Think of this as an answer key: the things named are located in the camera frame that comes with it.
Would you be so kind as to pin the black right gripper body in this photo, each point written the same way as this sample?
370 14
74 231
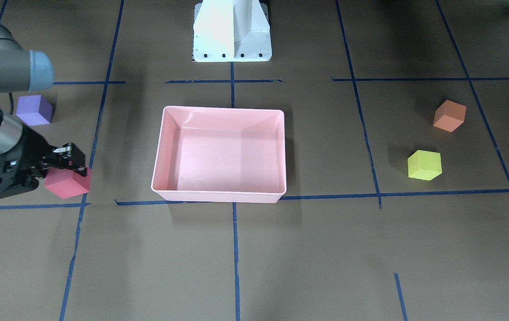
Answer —
32 150

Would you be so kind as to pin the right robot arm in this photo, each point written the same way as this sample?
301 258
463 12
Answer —
20 70

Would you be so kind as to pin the red foam block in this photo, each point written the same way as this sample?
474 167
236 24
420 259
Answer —
66 183

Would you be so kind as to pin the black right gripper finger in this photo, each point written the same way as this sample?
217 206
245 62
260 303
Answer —
68 157

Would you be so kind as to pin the pink plastic bin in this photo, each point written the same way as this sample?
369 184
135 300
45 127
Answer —
212 154

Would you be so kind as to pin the white camera pole mount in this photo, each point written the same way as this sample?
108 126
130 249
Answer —
231 31

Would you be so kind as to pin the orange foam block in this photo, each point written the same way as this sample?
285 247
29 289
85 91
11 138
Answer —
449 116

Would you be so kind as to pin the purple foam block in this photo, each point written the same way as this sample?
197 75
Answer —
34 110

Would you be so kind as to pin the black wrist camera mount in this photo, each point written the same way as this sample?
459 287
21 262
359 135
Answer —
14 180

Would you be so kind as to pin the yellow foam block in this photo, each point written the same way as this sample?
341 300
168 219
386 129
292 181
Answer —
424 165

